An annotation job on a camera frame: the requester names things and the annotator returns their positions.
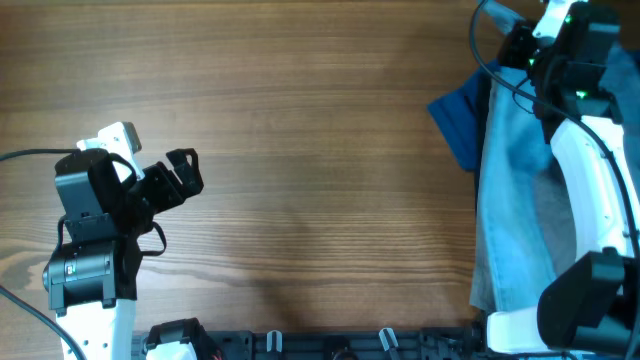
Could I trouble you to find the left grey rail clip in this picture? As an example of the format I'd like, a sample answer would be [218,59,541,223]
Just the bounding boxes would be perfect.
[266,330,283,354]

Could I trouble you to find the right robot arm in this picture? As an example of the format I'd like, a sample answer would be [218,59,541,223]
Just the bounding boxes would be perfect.
[486,1,639,359]

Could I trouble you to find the grey trousers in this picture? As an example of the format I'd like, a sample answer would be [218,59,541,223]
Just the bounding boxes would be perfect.
[470,169,576,312]

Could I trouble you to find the grey rail clip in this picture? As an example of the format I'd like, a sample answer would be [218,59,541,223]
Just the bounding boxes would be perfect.
[266,330,283,354]
[378,327,400,360]

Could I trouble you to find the dark blue t-shirt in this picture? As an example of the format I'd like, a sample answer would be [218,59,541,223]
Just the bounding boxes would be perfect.
[426,68,493,173]

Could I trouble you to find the light blue denim jeans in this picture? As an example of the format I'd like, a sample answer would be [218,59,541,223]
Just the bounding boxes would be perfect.
[470,82,576,313]

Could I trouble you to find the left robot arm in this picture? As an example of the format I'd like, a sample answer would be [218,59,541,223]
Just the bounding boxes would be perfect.
[43,148,204,359]

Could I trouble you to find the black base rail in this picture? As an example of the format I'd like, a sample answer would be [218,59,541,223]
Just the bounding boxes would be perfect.
[130,327,489,360]

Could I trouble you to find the right grey rail clip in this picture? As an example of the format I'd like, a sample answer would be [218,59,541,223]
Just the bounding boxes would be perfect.
[378,327,400,360]

